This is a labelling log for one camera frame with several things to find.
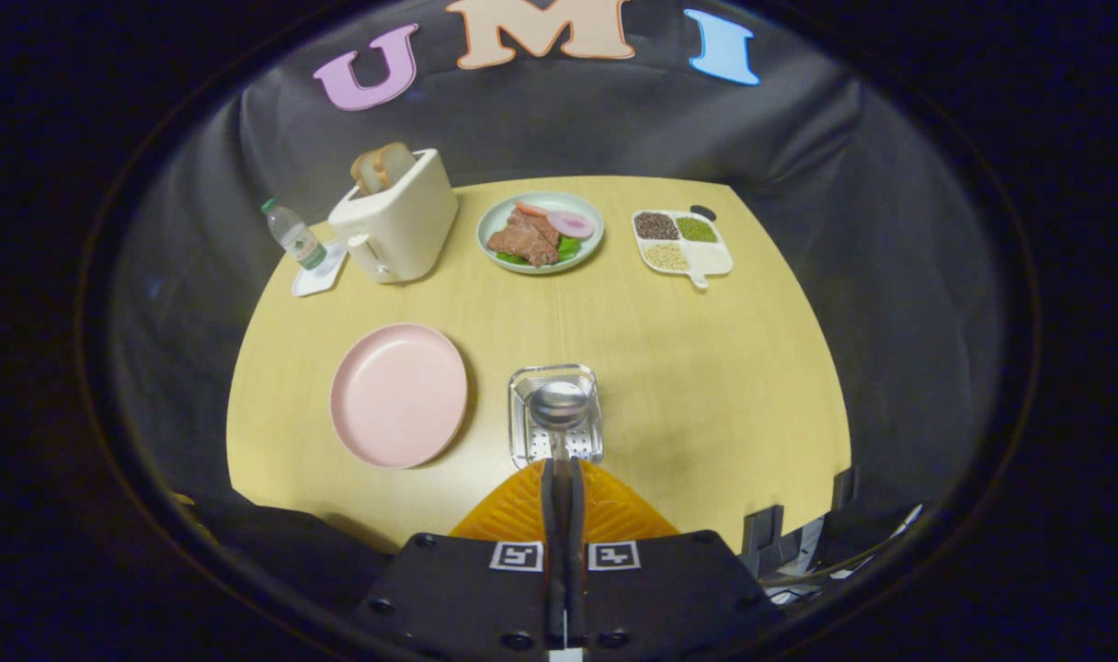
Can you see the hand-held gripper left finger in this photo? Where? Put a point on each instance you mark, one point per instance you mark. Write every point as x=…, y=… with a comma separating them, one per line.
x=467, y=598

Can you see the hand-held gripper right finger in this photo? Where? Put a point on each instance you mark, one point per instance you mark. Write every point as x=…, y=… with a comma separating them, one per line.
x=669, y=598

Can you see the perforated metal basket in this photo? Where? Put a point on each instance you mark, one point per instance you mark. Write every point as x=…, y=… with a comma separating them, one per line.
x=527, y=441

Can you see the pink plate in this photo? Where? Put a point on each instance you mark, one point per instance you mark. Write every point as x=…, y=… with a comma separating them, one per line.
x=398, y=395

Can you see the pile of yellow beans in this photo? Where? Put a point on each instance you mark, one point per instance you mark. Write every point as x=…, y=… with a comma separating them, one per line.
x=667, y=256

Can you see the white divided dish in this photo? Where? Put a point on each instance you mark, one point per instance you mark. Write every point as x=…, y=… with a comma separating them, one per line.
x=713, y=259

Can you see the white square coaster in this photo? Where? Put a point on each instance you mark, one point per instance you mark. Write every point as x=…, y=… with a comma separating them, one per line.
x=318, y=280

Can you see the brown cooked meat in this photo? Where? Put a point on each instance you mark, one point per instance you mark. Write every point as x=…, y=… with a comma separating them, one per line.
x=522, y=241

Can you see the green lettuce leaf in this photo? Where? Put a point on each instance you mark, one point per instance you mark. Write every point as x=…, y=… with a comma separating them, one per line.
x=570, y=248

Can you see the pile of green beans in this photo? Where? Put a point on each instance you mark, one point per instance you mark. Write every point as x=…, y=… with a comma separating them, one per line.
x=697, y=230

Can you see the pile of dark beans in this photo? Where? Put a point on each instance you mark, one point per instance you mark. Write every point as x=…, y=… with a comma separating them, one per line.
x=656, y=226

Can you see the cream white toaster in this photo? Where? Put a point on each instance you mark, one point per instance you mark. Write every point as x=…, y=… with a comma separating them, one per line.
x=407, y=230

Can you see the pale green plate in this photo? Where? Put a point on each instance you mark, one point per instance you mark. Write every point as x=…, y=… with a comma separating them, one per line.
x=495, y=216

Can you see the pink ham slice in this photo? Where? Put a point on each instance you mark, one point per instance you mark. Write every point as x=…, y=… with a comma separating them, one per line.
x=572, y=224

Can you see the small black object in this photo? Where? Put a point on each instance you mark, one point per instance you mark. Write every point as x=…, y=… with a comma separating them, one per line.
x=703, y=212

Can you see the orange sausage piece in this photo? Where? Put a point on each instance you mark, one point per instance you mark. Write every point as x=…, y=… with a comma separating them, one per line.
x=530, y=209

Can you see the clear plastic water bottle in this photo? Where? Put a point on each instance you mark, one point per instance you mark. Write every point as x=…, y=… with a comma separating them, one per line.
x=294, y=237

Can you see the toasted bread slice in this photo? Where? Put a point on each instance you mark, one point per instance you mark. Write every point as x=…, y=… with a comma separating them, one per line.
x=364, y=173
x=395, y=164

